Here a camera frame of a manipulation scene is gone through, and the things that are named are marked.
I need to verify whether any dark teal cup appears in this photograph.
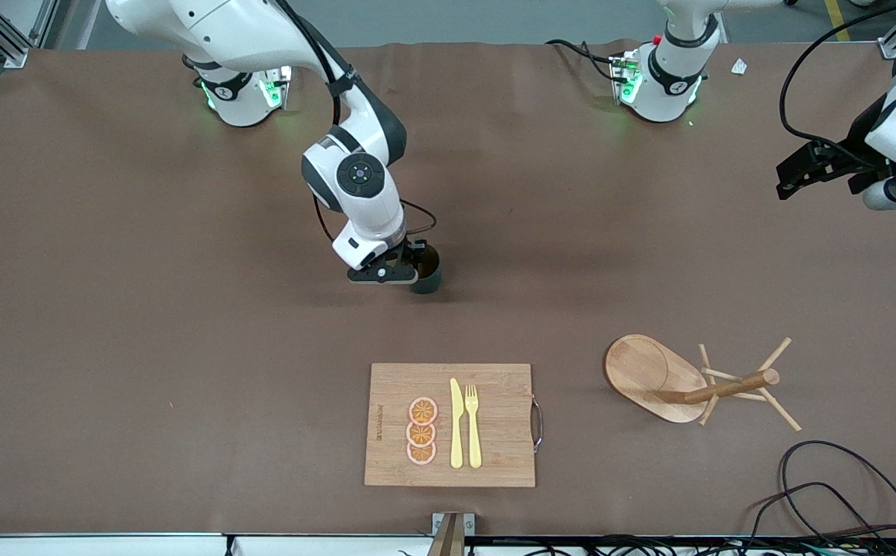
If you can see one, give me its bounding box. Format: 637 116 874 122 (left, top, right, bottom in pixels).
408 243 443 296

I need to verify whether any yellow plastic knife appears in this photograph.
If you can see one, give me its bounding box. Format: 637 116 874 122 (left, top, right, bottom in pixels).
450 378 465 470

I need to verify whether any wooden cutting board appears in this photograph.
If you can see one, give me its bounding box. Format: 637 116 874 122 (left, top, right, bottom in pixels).
364 362 544 489

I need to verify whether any yellow plastic fork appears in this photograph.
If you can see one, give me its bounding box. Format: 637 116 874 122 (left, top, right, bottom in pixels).
464 384 483 470

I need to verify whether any brown table cover mat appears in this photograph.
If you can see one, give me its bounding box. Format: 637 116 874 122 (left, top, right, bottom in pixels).
0 39 896 538

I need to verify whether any wooden mug tree stand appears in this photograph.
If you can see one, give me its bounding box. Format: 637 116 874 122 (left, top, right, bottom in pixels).
605 334 803 432

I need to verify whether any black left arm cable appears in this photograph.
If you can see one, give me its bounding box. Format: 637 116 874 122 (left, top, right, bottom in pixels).
778 0 896 167

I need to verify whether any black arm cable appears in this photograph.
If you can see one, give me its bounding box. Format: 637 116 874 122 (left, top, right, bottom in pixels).
778 0 896 167
274 0 439 244

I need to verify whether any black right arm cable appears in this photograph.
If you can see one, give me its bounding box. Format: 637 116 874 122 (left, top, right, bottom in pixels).
274 0 439 244

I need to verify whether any black left base cable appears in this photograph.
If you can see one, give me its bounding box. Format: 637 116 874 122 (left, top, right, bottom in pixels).
546 39 628 83

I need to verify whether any black looped floor cable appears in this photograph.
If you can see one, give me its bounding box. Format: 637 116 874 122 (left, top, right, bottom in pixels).
779 440 896 556
742 481 885 553

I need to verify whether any metal table edge bracket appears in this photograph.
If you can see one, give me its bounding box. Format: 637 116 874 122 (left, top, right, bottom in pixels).
426 512 476 556

